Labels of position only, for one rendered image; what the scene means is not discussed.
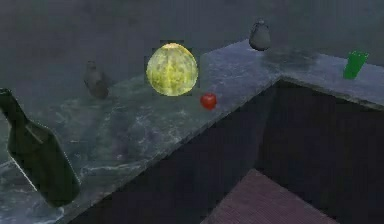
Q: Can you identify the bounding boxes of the red tomato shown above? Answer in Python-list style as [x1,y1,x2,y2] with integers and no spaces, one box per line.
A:
[199,92,218,111]

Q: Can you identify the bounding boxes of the dark green glass bottle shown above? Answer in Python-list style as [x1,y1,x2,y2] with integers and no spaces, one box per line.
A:
[0,87,82,208]

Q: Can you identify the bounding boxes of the green cup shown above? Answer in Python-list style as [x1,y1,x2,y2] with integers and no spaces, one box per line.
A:
[342,50,370,81]

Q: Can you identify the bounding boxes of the marble worktop dark cabinet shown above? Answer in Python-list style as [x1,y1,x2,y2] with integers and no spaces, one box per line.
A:
[0,38,384,224]

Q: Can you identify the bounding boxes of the yellow green melon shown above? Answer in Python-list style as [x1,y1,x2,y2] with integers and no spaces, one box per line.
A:
[145,42,199,97]

